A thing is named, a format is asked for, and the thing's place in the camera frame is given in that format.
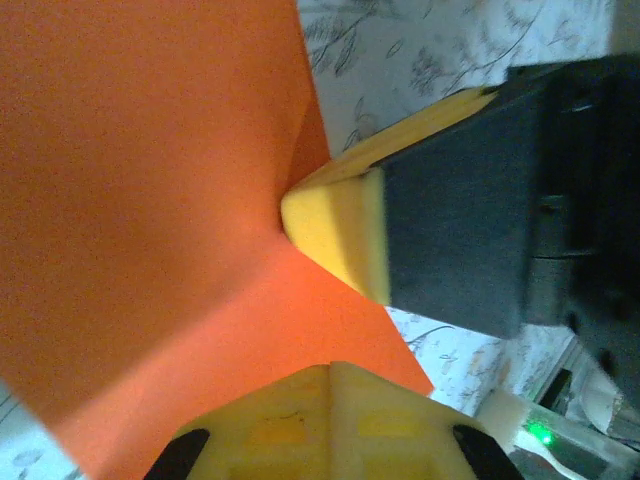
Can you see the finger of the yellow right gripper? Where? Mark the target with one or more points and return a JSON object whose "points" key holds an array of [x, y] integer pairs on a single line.
{"points": [[415, 130], [340, 230]]}

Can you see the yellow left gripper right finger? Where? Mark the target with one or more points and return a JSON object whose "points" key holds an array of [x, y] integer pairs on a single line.
{"points": [[390, 440]]}

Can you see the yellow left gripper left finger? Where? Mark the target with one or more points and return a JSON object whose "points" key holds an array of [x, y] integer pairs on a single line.
{"points": [[270, 435]]}

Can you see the orange paper sheet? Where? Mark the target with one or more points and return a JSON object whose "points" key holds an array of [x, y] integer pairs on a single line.
{"points": [[125, 200]]}

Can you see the floral table cover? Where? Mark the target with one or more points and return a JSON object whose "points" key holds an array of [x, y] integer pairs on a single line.
{"points": [[425, 30]]}

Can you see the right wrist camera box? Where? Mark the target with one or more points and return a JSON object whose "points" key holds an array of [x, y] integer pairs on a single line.
{"points": [[537, 435]]}

